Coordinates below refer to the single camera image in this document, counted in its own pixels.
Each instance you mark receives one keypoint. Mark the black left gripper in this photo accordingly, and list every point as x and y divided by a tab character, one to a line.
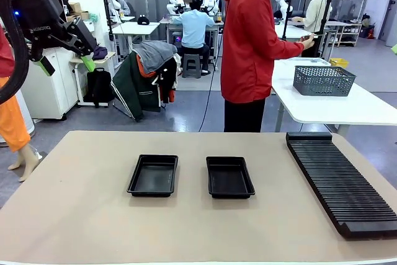
37	18

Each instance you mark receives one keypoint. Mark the black rectangular ESD tray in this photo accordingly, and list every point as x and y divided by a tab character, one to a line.
229	178
153	176

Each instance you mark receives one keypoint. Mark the red-sleeved right forearm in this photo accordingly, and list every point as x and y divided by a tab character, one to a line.
288	51

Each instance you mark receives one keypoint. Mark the person's right hand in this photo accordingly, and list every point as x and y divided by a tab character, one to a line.
308	42

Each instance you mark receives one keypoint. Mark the purple cloth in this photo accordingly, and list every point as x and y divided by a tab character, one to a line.
100	52

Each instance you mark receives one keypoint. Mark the small cardboard box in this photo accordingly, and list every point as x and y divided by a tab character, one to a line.
85	15

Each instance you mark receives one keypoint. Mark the white cabinet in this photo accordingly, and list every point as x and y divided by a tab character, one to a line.
52	91

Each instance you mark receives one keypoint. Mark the large cardboard box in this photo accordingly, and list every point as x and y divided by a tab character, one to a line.
75	7

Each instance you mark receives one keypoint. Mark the small white desk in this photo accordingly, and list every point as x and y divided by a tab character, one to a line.
107	60

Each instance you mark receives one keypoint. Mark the black backpack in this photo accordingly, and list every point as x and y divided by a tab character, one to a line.
98	86

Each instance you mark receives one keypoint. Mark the black tripod stand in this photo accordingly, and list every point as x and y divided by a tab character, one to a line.
287	16
325	20
109	13

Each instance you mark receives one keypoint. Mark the white work table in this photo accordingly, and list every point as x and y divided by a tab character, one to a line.
291	30
136	27

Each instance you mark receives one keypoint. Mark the dark green jacket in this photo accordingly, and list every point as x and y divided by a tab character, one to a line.
130	91

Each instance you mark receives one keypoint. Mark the mannequin with orange trousers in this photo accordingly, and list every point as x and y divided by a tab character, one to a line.
12	122

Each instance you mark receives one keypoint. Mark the grey hoodie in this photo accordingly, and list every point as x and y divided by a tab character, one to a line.
155	55

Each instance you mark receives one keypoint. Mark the black jacket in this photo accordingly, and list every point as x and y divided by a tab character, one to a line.
167	79

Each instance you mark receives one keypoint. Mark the grey work desk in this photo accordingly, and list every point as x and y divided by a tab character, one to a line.
173	29

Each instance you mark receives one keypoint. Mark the grey plastic stool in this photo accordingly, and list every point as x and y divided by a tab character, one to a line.
191	64

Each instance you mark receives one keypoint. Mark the seated person light blue shirt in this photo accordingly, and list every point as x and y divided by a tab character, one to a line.
193	27

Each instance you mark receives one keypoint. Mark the person in red jacket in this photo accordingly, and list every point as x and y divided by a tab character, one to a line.
245	44

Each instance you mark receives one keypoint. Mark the clear plastic tray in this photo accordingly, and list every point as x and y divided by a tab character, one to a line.
310	61

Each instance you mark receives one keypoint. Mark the person beige sweater black cap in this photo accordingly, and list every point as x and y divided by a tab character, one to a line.
314	13

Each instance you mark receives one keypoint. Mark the grey plastic lattice basket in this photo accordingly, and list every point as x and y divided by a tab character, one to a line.
322	80

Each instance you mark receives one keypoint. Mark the yellow plastic bin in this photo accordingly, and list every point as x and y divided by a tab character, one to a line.
338	62

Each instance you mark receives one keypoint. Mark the wooden shelf unit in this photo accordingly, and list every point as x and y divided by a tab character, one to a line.
349	33

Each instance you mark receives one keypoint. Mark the black slotted board rack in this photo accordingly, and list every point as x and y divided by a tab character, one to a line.
341	184

